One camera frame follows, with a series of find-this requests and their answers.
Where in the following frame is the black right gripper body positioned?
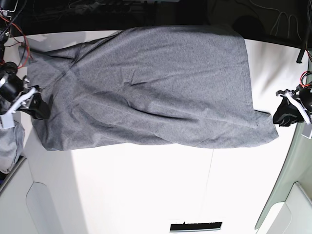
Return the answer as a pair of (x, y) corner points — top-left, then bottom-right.
(0, 62), (41, 103)

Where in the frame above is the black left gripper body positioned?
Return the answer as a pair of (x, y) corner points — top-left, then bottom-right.
(292, 85), (312, 119)

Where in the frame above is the grey t-shirt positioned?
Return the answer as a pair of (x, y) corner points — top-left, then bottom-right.
(26, 25), (278, 151)

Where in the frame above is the grey clothes pile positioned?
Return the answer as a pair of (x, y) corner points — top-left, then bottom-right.
(0, 120), (25, 174)

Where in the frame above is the white bin left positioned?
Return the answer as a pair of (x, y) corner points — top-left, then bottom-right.
(0, 157), (64, 234)

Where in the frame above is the white bin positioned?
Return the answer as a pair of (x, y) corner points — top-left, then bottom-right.
(0, 157), (64, 234)
(257, 182), (312, 234)

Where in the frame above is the white bin right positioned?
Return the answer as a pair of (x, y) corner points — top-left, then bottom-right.
(257, 182), (312, 234)

